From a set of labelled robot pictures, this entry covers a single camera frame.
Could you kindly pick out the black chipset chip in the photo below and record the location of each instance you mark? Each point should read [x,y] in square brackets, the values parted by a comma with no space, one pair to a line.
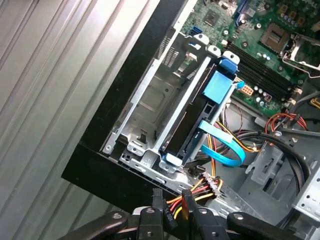
[211,16]

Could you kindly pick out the grey metal optical drive cage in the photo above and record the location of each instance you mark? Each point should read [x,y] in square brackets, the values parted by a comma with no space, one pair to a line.
[268,172]

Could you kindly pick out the blue motherboard data port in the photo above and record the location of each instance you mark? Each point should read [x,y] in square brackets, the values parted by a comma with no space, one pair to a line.
[196,31]

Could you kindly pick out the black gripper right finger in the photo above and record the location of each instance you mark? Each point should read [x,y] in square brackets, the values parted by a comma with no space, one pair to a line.
[207,225]

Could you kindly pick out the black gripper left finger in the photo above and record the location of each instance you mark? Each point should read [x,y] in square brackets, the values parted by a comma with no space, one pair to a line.
[150,225]

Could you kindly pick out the black RAM slot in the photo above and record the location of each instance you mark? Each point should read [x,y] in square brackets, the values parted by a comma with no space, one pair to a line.
[267,65]
[262,73]
[260,77]
[265,69]

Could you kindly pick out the blue expansion slot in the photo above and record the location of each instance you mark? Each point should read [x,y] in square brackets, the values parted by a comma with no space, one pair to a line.
[242,7]

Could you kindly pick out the gold CPU socket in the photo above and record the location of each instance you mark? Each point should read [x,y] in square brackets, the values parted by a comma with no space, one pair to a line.
[275,36]

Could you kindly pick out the green motherboard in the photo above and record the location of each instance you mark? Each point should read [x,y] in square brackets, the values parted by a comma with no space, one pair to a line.
[250,27]

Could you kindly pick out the black open PC case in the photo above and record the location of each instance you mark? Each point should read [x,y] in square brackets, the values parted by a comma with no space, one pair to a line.
[112,112]

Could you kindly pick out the silver socket cover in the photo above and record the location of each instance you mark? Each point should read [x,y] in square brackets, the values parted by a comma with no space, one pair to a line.
[292,50]

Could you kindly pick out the grey metal disk bay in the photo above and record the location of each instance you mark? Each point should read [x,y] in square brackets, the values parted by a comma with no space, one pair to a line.
[182,100]

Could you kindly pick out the hard disk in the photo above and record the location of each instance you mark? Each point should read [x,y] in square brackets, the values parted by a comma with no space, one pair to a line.
[216,86]

